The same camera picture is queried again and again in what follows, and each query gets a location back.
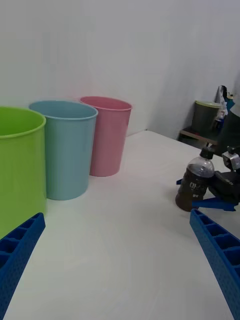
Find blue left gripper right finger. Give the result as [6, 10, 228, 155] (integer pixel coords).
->
[189, 208, 240, 320]

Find pink plastic bin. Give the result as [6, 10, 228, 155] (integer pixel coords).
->
[79, 96, 133, 178]

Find dark bin with yellow-green rim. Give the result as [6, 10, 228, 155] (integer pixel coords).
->
[191, 100, 223, 136]

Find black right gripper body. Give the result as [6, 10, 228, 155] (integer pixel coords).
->
[208, 169, 240, 205]

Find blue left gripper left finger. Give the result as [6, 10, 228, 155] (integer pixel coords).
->
[0, 212, 47, 320]

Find low wooden shelf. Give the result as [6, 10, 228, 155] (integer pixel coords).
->
[178, 126, 219, 146]

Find pale blue plastic bin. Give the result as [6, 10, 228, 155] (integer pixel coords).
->
[28, 100, 99, 201]

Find green plastic bin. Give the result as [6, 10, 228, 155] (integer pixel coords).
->
[0, 106, 48, 241]

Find person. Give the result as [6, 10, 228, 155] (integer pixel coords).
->
[215, 72, 240, 157]

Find dark drink plastic bottle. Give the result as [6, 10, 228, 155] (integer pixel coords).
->
[174, 146, 216, 213]

